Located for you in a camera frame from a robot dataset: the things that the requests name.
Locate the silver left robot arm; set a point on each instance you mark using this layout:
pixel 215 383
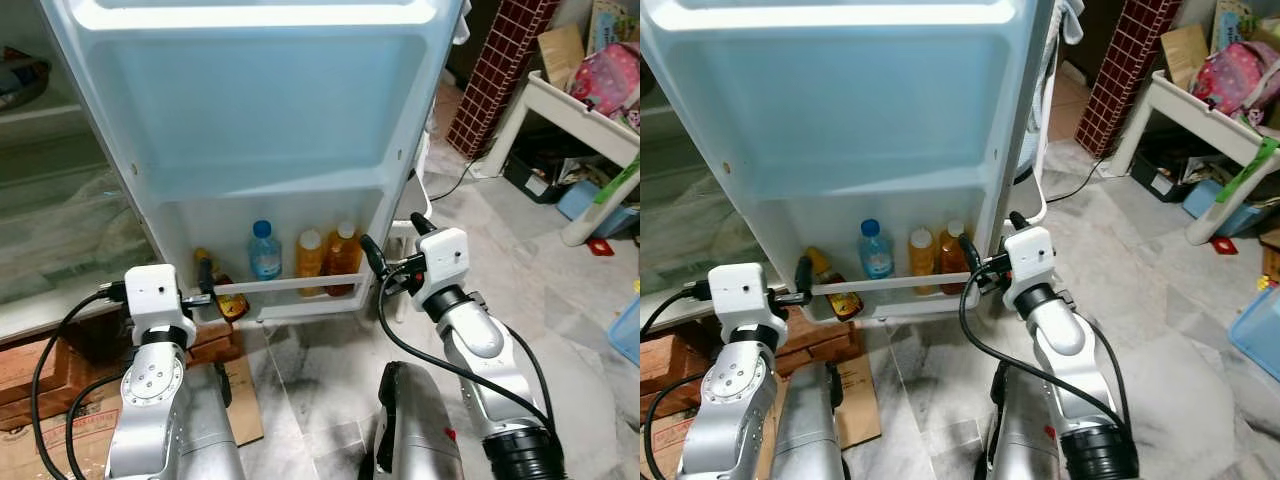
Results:
pixel 150 400
pixel 730 400

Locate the dark orange drink bottle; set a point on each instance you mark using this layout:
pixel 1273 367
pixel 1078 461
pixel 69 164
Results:
pixel 344 262
pixel 952 258

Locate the red brick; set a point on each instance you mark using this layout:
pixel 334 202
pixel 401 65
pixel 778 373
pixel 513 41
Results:
pixel 50 385
pixel 215 345
pixel 792 330
pixel 675 365

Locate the light orange drink bottle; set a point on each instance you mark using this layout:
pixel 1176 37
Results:
pixel 311 260
pixel 921 258

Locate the blue capped water bottle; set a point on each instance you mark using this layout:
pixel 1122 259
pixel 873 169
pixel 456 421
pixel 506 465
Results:
pixel 876 256
pixel 265 258

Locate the brown flat cardboard sheet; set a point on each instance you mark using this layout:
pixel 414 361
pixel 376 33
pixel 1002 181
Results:
pixel 860 400
pixel 245 400

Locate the black box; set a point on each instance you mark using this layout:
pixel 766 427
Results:
pixel 1165 172
pixel 535 178

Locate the silver left robot leg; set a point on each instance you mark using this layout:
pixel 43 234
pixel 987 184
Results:
pixel 212 430
pixel 808 430

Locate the silver robot leg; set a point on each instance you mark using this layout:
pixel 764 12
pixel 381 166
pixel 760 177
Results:
pixel 808 430
pixel 212 430
pixel 420 430
pixel 1022 430

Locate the silver right robot leg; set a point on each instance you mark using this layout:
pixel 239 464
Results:
pixel 1022 430
pixel 420 430

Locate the light blue box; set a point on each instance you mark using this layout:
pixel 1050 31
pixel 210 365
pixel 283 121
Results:
pixel 580 205
pixel 1205 200

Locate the blue plastic container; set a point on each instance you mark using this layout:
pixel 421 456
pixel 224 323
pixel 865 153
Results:
pixel 628 330
pixel 1258 335

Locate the dark red tiled pillar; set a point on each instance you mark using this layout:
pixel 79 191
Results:
pixel 1130 70
pixel 500 70

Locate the small red flat object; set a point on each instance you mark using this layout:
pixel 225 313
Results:
pixel 600 246
pixel 1224 244

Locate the white plastic shelf rack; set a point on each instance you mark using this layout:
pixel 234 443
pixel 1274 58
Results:
pixel 580 115
pixel 1200 110

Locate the green strip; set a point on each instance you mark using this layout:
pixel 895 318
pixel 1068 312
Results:
pixel 615 182
pixel 1250 168

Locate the brown cardboard box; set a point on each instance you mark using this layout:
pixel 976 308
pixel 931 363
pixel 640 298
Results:
pixel 1185 55
pixel 562 55

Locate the pink patterned bag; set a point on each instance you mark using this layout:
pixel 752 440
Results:
pixel 1235 78
pixel 610 80

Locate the colourful food packet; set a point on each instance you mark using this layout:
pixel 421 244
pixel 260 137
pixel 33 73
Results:
pixel 22 80

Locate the colourful printed box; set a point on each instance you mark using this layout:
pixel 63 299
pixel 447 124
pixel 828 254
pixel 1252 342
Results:
pixel 606 22
pixel 1232 22

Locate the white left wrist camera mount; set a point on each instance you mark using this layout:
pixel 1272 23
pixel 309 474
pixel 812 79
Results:
pixel 742 298
pixel 158 300

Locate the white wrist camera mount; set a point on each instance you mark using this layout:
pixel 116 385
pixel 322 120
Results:
pixel 158 300
pixel 742 298
pixel 1032 262
pixel 445 265

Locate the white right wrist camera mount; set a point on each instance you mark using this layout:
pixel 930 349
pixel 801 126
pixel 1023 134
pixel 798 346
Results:
pixel 445 265
pixel 1032 262

